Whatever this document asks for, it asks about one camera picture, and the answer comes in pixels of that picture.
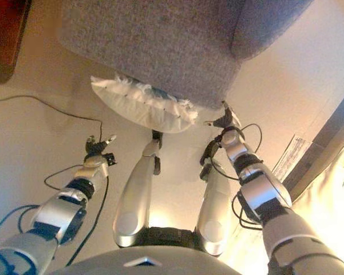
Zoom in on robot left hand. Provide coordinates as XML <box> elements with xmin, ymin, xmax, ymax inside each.
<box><xmin>84</xmin><ymin>134</ymin><xmax>117</xmax><ymax>158</ymax></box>

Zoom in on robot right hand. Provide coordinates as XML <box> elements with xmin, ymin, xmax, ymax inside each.
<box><xmin>203</xmin><ymin>100</ymin><xmax>243</xmax><ymax>134</ymax></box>

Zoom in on cream fringed cushion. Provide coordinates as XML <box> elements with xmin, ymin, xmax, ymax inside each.
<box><xmin>90</xmin><ymin>73</ymin><xmax>199</xmax><ymax>135</ymax></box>

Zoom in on silver robot left leg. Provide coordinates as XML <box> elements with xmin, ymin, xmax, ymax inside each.
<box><xmin>113</xmin><ymin>129</ymin><xmax>164</xmax><ymax>249</ymax></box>

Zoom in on silver robot leg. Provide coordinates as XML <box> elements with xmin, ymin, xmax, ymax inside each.
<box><xmin>194</xmin><ymin>163</ymin><xmax>232</xmax><ymax>257</ymax></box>
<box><xmin>113</xmin><ymin>129</ymin><xmax>164</xmax><ymax>249</ymax></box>

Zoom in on grey striped rug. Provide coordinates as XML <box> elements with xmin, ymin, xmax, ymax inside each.
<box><xmin>271</xmin><ymin>134</ymin><xmax>314</xmax><ymax>180</ymax></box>

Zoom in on silver robot right leg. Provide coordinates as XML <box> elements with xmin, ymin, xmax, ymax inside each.
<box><xmin>194</xmin><ymin>163</ymin><xmax>232</xmax><ymax>257</ymax></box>

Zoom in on grey upholstered armchair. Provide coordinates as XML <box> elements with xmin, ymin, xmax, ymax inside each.
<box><xmin>58</xmin><ymin>0</ymin><xmax>315</xmax><ymax>109</ymax></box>

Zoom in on grey robot torso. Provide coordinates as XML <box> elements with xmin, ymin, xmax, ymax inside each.
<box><xmin>50</xmin><ymin>226</ymin><xmax>243</xmax><ymax>275</ymax></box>

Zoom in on brown wooden wardrobe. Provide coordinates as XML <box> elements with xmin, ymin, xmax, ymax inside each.
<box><xmin>0</xmin><ymin>0</ymin><xmax>32</xmax><ymax>85</ymax></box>

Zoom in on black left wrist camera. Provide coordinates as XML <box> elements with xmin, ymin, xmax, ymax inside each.
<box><xmin>104</xmin><ymin>152</ymin><xmax>117</xmax><ymax>167</ymax></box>

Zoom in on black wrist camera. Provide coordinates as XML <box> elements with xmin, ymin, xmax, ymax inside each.
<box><xmin>199</xmin><ymin>140</ymin><xmax>221</xmax><ymax>166</ymax></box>
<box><xmin>104</xmin><ymin>152</ymin><xmax>117</xmax><ymax>167</ymax></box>

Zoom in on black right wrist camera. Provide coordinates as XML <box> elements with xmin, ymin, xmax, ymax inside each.
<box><xmin>199</xmin><ymin>140</ymin><xmax>221</xmax><ymax>166</ymax></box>

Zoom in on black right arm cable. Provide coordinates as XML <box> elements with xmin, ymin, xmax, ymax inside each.
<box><xmin>200</xmin><ymin>123</ymin><xmax>263</xmax><ymax>230</ymax></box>

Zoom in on thin floor cable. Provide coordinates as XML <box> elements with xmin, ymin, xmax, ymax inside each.
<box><xmin>0</xmin><ymin>95</ymin><xmax>104</xmax><ymax>141</ymax></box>

